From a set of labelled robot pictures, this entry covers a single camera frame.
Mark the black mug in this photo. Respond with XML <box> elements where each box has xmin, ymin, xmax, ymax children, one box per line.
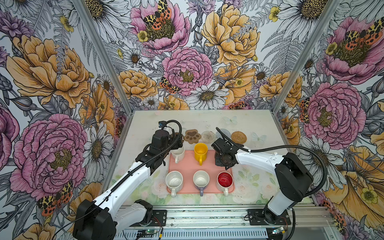
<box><xmin>215</xmin><ymin>152</ymin><xmax>234</xmax><ymax>170</ymax></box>

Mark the light blue woven coaster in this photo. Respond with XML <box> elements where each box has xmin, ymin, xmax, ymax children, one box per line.
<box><xmin>216</xmin><ymin>129</ymin><xmax>231</xmax><ymax>140</ymax></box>

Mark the round tan wicker coaster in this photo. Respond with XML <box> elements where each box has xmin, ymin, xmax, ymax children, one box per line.
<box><xmin>231</xmin><ymin>131</ymin><xmax>247</xmax><ymax>145</ymax></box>

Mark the white multicolour woven coaster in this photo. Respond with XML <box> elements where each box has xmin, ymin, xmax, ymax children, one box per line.
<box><xmin>201</xmin><ymin>131</ymin><xmax>217</xmax><ymax>144</ymax></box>

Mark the yellow mug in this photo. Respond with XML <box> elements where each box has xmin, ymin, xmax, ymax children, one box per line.
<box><xmin>194</xmin><ymin>143</ymin><xmax>208</xmax><ymax>166</ymax></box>

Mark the cork paw print coaster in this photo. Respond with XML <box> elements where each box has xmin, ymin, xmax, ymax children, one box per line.
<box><xmin>184</xmin><ymin>129</ymin><xmax>202</xmax><ymax>144</ymax></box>

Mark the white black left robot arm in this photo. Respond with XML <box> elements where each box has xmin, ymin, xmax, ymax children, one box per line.
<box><xmin>73</xmin><ymin>120</ymin><xmax>182</xmax><ymax>240</ymax></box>

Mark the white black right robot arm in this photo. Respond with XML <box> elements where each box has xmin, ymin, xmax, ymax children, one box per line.
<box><xmin>212</xmin><ymin>138</ymin><xmax>314</xmax><ymax>225</ymax></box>

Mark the white mug red inside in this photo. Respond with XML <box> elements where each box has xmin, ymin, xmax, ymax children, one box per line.
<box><xmin>216</xmin><ymin>172</ymin><xmax>234</xmax><ymax>197</ymax></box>

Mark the pink rectangular tray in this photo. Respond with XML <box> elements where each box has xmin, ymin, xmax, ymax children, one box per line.
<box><xmin>169</xmin><ymin>150</ymin><xmax>233</xmax><ymax>195</ymax></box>

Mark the small green circuit board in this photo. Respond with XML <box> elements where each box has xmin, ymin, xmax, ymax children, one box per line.
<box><xmin>136</xmin><ymin>229</ymin><xmax>164</xmax><ymax>240</ymax></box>

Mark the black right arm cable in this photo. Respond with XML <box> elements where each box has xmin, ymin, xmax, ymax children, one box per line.
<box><xmin>215</xmin><ymin>126</ymin><xmax>328</xmax><ymax>240</ymax></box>

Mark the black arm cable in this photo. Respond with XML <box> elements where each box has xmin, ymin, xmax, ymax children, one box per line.
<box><xmin>53</xmin><ymin>119</ymin><xmax>183</xmax><ymax>240</ymax></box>
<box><xmin>215</xmin><ymin>126</ymin><xmax>328</xmax><ymax>240</ymax></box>

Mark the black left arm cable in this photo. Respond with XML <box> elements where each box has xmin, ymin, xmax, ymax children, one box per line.
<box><xmin>53</xmin><ymin>119</ymin><xmax>183</xmax><ymax>240</ymax></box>

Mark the white mug purple handle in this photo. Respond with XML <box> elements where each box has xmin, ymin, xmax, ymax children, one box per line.
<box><xmin>193</xmin><ymin>171</ymin><xmax>210</xmax><ymax>197</ymax></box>

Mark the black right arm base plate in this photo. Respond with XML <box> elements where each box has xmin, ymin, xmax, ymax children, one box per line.
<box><xmin>247</xmin><ymin>209</ymin><xmax>292</xmax><ymax>226</ymax></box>

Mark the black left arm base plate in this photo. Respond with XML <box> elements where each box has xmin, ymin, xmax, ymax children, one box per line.
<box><xmin>131</xmin><ymin>210</ymin><xmax>168</xmax><ymax>227</ymax></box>

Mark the white vented cable duct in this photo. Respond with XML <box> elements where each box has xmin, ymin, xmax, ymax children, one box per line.
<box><xmin>115</xmin><ymin>228</ymin><xmax>268</xmax><ymax>240</ymax></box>

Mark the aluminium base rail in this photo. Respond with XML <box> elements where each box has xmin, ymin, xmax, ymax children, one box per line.
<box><xmin>74</xmin><ymin>203</ymin><xmax>337</xmax><ymax>230</ymax></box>

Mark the aluminium corner post right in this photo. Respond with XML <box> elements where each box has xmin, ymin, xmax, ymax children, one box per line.
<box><xmin>272</xmin><ymin>0</ymin><xmax>341</xmax><ymax>114</ymax></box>

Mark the aluminium corner post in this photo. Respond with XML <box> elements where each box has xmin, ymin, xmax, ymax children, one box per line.
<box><xmin>272</xmin><ymin>0</ymin><xmax>341</xmax><ymax>114</ymax></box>
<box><xmin>74</xmin><ymin>1</ymin><xmax>134</xmax><ymax>117</ymax></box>

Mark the aluminium corner post left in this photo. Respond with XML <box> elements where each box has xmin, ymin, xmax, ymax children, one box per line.
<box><xmin>74</xmin><ymin>1</ymin><xmax>134</xmax><ymax>117</ymax></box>

